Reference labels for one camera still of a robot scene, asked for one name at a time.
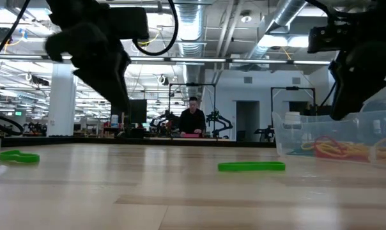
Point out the white square pillar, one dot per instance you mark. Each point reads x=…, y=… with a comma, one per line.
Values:
x=62, y=102

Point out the white plastic container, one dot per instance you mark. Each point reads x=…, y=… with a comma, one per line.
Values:
x=292, y=117

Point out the black metal rig frame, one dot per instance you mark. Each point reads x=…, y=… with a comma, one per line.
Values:
x=84, y=141

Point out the black computer monitor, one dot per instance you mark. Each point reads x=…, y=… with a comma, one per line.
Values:
x=138, y=111

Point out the long teal rubber band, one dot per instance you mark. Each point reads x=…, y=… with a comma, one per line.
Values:
x=303, y=153

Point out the clear plastic bin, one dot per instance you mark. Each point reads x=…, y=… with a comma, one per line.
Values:
x=295, y=137

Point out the silver ventilation duct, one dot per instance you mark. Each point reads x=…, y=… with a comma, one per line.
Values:
x=189, y=25
x=289, y=12

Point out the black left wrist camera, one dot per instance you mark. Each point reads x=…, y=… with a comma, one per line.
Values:
x=129, y=22

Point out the person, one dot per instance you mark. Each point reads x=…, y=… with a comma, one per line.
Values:
x=192, y=121

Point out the pink box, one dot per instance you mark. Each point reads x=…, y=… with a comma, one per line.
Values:
x=191, y=135

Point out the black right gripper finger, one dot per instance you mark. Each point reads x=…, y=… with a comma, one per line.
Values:
x=352, y=89

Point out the green rubber band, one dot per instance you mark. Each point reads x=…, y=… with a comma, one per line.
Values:
x=250, y=166
x=18, y=157

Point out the white bottle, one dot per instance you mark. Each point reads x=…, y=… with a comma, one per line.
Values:
x=114, y=121

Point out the black background rig frame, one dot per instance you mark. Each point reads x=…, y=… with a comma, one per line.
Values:
x=193, y=84
x=292, y=87

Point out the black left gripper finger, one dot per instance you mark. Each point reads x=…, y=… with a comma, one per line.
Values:
x=110, y=83
x=60, y=44

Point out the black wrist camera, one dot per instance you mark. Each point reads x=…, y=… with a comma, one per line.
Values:
x=129, y=22
x=324, y=38

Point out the black background robot arm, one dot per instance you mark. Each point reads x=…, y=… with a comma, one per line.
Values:
x=266, y=131
x=164, y=121
x=218, y=119

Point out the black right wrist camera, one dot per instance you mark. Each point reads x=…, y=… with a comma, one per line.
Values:
x=324, y=38

